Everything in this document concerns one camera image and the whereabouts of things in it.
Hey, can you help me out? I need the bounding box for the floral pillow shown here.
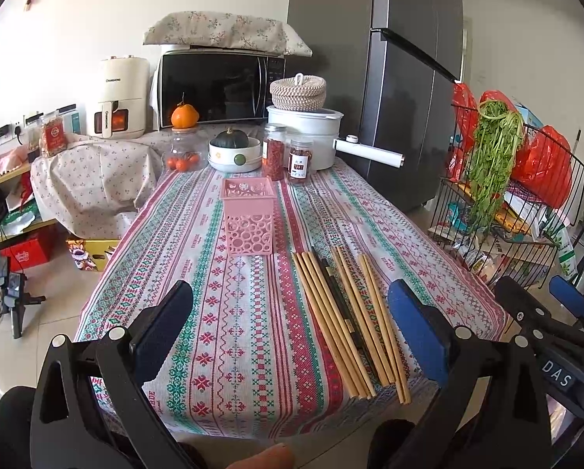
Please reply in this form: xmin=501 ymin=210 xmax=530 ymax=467
xmin=143 ymin=11 xmax=313 ymax=57

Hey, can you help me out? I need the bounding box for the black spare gripper on floor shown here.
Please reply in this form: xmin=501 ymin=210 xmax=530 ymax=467
xmin=0 ymin=257 xmax=46 ymax=340

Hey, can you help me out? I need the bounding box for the wooden chopstick one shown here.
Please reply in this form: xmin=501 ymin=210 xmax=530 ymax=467
xmin=292 ymin=254 xmax=360 ymax=397

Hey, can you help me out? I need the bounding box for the wooden shelf cabinet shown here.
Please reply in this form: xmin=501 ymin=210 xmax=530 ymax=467
xmin=0 ymin=151 xmax=57 ymax=249

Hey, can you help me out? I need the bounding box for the yellow cardboard box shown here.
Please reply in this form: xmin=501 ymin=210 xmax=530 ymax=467
xmin=66 ymin=239 xmax=119 ymax=272

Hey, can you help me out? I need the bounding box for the floral cloth cover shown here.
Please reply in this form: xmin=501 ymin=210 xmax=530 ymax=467
xmin=29 ymin=124 xmax=269 ymax=240

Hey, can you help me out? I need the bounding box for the green vegetable bunch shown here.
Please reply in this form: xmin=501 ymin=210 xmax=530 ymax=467
xmin=466 ymin=98 xmax=524 ymax=232

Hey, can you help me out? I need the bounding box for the white electric cooking pot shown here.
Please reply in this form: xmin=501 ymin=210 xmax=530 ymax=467
xmin=268 ymin=106 xmax=405 ymax=170

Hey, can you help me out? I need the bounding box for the orange tangerine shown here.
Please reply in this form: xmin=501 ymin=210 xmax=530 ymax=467
xmin=170 ymin=100 xmax=200 ymax=130

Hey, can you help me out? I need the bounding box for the black chopstick one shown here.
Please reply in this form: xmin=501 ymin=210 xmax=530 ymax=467
xmin=311 ymin=248 xmax=377 ymax=378

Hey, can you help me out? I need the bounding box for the dark green squash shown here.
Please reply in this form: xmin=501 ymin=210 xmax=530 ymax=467
xmin=210 ymin=127 xmax=250 ymax=149

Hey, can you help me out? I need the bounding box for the wooden chopstick five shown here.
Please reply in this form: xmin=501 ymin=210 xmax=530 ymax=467
xmin=338 ymin=247 xmax=388 ymax=374

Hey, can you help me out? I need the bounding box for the white bowl green knob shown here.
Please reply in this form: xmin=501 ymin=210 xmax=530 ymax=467
xmin=208 ymin=138 xmax=262 ymax=174

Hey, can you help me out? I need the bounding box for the wooden chopstick four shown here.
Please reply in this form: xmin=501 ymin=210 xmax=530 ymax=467
xmin=331 ymin=247 xmax=390 ymax=387

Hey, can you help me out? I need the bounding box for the patterned woven tablecloth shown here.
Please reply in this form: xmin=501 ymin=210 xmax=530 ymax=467
xmin=76 ymin=162 xmax=507 ymax=438

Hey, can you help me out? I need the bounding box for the cream air fryer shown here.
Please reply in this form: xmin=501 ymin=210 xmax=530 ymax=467
xmin=86 ymin=56 xmax=149 ymax=140

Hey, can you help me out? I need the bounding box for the wooden chopstick three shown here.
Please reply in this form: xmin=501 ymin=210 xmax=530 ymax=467
xmin=302 ymin=252 xmax=377 ymax=398

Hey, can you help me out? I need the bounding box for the woven lidded basket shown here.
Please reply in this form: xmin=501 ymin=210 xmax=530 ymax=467
xmin=270 ymin=73 xmax=327 ymax=111

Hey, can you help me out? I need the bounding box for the wooden chopstick two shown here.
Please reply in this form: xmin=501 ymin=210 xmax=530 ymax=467
xmin=295 ymin=252 xmax=367 ymax=398

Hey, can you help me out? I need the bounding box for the red plastic bag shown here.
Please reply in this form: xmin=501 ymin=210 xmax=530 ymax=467
xmin=446 ymin=84 xmax=571 ymax=209

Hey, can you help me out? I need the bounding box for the jar of red goji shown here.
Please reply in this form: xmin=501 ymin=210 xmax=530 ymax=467
xmin=262 ymin=123 xmax=286 ymax=181

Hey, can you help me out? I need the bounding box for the clear jar with tomatoes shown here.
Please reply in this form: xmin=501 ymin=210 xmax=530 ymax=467
xmin=164 ymin=129 xmax=207 ymax=173

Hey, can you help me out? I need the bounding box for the red box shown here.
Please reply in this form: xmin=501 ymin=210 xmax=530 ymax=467
xmin=0 ymin=226 xmax=57 ymax=272

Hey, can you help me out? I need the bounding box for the operator thumb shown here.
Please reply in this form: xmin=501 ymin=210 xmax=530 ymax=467
xmin=227 ymin=444 xmax=295 ymax=469

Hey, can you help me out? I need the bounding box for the black microwave oven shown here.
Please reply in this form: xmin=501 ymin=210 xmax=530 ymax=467
xmin=151 ymin=48 xmax=286 ymax=129

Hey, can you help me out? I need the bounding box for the pink perforated utensil holder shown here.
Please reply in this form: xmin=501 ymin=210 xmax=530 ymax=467
xmin=221 ymin=177 xmax=276 ymax=256

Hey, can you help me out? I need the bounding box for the black chopstick two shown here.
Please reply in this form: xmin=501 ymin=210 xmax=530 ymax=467
xmin=318 ymin=255 xmax=381 ymax=383

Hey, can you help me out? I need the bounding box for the red snack bag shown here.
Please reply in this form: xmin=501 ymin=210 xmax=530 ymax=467
xmin=40 ymin=111 xmax=68 ymax=158

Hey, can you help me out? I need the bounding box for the black wire rack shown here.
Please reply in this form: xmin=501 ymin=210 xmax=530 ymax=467
xmin=427 ymin=102 xmax=584 ymax=289

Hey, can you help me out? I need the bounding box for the grey refrigerator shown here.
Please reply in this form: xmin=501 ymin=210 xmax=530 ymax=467
xmin=286 ymin=0 xmax=463 ymax=213

